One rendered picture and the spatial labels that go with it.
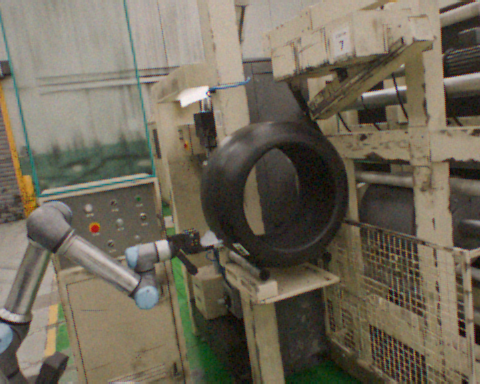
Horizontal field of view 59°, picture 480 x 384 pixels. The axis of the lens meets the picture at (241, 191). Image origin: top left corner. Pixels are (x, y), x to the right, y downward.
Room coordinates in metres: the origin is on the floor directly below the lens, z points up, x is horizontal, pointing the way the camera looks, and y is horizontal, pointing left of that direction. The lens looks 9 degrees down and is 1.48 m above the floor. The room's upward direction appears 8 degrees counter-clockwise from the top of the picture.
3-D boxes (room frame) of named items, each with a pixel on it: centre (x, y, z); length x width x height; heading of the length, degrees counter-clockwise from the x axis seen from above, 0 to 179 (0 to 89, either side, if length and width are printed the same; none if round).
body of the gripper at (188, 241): (1.54, 0.24, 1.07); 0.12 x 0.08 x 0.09; 111
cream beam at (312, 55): (1.75, -0.44, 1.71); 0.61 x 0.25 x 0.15; 21
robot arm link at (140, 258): (1.48, 0.39, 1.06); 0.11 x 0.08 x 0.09; 111
